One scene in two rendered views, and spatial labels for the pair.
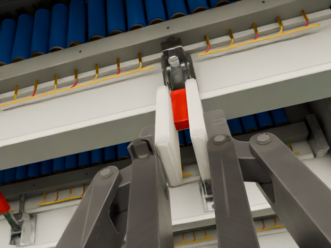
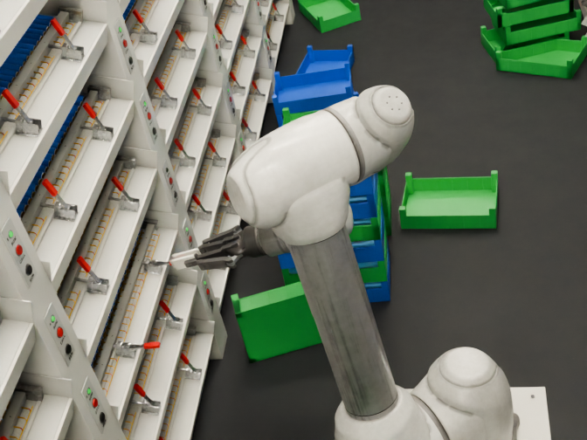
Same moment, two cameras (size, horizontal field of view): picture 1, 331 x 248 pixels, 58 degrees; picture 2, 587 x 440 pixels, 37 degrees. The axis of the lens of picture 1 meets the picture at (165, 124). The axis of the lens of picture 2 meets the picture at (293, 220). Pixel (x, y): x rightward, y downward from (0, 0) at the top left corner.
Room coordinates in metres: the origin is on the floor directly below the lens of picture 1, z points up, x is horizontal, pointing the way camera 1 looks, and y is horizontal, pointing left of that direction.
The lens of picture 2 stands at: (-0.24, 1.59, 1.82)
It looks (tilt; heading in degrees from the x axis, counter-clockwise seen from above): 38 degrees down; 274
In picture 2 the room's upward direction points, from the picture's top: 13 degrees counter-clockwise
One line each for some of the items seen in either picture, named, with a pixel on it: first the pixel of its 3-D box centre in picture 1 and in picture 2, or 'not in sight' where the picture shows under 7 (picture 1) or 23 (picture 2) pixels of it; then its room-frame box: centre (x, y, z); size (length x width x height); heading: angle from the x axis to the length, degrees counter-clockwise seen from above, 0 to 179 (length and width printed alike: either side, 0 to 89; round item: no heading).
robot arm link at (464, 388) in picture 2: not in sight; (466, 401); (-0.42, 0.48, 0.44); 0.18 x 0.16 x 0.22; 26
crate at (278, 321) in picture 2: not in sight; (292, 314); (-0.06, -0.20, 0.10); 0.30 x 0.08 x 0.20; 8
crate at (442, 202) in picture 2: not in sight; (449, 199); (-0.61, -0.65, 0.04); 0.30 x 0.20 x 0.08; 163
